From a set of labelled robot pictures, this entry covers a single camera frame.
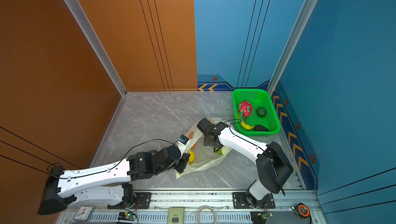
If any yellow lemon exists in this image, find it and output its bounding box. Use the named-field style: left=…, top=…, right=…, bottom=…
left=188, top=150, right=196, bottom=163

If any translucent yellowish plastic bag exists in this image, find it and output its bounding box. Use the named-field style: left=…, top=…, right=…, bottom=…
left=175, top=122, right=232, bottom=179

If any yellow banana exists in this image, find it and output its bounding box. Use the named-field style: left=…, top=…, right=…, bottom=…
left=241, top=121, right=255, bottom=130

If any pink dragon fruit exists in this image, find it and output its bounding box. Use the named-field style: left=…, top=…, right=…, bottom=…
left=237, top=100, right=253, bottom=124

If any dark green avocado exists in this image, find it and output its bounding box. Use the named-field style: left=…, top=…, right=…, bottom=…
left=256, top=107, right=267, bottom=118

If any green plastic basket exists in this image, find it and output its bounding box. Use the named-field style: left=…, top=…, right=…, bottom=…
left=232, top=89, right=281, bottom=136

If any green round fruit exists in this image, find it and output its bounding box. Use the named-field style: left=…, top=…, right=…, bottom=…
left=213, top=148, right=223, bottom=155

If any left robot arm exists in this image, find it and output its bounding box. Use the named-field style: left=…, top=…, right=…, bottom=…
left=38, top=145, right=191, bottom=215

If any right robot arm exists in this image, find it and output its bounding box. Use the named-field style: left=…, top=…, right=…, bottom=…
left=197, top=118, right=294, bottom=208

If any pale green handheld device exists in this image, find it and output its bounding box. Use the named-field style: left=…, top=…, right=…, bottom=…
left=167, top=207, right=185, bottom=224

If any green circuit board left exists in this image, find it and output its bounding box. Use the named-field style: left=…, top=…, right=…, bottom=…
left=117, top=212, right=139, bottom=224

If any small circuit board right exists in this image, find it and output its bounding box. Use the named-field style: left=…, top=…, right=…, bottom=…
left=250, top=211, right=273, bottom=224

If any small analog clock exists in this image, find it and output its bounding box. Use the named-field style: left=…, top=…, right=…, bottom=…
left=73, top=206, right=94, bottom=222

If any orange black tape measure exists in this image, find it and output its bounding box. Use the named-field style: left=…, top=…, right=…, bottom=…
left=292, top=203, right=310, bottom=219

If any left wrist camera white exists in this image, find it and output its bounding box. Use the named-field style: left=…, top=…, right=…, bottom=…
left=175, top=134, right=189, bottom=155

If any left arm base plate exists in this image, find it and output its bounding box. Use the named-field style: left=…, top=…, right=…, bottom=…
left=107, top=192, right=152, bottom=210

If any aluminium front rail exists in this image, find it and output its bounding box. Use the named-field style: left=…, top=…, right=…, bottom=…
left=57, top=186, right=327, bottom=224

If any white coiled cable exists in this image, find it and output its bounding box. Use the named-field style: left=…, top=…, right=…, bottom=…
left=196, top=205, right=218, bottom=224

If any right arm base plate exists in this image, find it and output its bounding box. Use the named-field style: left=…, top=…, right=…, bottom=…
left=232, top=192, right=276, bottom=209

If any right aluminium corner post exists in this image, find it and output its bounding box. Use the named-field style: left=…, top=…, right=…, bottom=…
left=267, top=0, right=318, bottom=96

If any aluminium corner post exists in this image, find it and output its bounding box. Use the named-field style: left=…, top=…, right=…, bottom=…
left=267, top=0, right=318, bottom=96
left=64, top=0, right=127, bottom=98

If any left aluminium corner post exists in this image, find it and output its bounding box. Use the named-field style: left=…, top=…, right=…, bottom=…
left=64, top=0, right=127, bottom=98

